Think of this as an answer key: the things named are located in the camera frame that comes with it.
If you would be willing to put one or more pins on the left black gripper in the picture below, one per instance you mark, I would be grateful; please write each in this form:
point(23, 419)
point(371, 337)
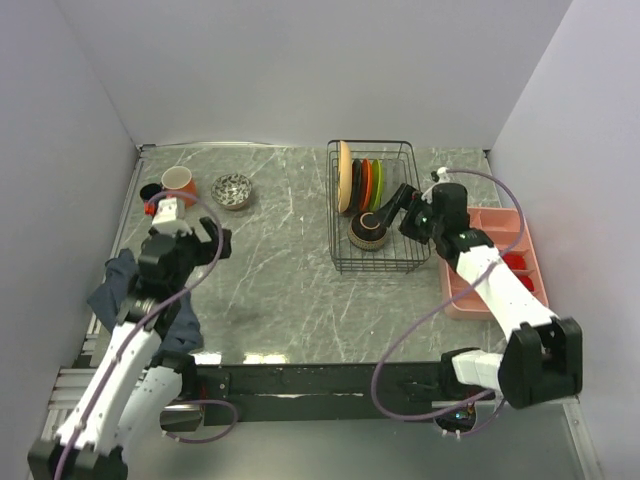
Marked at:
point(205, 249)

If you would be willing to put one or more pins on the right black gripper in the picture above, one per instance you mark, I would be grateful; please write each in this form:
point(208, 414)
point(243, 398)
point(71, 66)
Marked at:
point(406, 197)

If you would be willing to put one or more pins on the dark brown patterned bowl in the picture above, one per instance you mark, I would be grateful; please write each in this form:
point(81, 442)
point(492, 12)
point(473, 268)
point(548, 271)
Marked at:
point(366, 232)

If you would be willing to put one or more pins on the pink patterned bowl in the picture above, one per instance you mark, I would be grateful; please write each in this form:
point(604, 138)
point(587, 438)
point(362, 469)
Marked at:
point(232, 191)

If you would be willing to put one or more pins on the orange mug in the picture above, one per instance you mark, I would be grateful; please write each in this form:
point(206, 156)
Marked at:
point(179, 179)

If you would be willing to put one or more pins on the dark blue mug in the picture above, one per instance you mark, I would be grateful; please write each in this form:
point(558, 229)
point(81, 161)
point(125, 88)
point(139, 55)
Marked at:
point(148, 191)

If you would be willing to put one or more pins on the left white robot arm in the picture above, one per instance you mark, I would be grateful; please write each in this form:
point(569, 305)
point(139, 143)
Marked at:
point(136, 379)

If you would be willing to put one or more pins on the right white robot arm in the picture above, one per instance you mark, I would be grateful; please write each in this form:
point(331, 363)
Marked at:
point(491, 254)

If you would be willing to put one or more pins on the green plate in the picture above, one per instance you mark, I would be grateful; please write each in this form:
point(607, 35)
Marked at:
point(378, 184)

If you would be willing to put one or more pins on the orange plate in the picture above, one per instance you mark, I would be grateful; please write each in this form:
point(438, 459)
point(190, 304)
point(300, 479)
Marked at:
point(366, 184)

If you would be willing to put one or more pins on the black plate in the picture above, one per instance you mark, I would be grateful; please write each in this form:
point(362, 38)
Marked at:
point(356, 190)

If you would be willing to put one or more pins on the beige plate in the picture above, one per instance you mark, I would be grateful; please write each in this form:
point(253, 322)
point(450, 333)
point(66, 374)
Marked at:
point(344, 177)

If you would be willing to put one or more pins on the blue cloth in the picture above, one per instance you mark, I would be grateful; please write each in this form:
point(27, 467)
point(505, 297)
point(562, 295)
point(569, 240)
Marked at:
point(185, 332)

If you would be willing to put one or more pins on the pink divided tray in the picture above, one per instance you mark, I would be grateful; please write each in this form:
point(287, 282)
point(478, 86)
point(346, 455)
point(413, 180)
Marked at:
point(502, 225)

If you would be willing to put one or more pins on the red item in tray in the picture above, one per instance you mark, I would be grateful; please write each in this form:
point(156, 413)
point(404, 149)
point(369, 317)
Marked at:
point(515, 262)
point(528, 283)

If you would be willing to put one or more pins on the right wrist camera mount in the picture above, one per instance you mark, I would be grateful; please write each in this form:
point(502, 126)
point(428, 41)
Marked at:
point(441, 175)

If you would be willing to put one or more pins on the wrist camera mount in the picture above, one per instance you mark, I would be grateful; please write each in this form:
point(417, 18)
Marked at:
point(441, 175)
point(169, 219)

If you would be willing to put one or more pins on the black wire dish rack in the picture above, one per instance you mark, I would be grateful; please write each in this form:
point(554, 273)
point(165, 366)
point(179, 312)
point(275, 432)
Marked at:
point(399, 254)

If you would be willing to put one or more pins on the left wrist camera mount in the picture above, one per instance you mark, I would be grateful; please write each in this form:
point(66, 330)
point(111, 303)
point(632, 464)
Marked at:
point(169, 219)

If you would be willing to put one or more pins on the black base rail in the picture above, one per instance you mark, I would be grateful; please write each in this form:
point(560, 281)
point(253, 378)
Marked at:
point(306, 392)

